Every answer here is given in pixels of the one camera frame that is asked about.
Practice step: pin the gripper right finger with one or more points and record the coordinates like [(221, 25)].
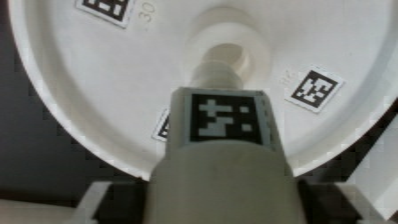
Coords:
[(336, 204)]

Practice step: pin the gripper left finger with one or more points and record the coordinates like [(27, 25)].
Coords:
[(111, 204)]

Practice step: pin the white table leg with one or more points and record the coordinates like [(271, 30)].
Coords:
[(223, 181)]

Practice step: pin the white round table top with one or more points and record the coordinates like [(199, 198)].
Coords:
[(111, 51)]

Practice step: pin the white L-shaped fence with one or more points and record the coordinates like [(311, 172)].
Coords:
[(374, 178)]

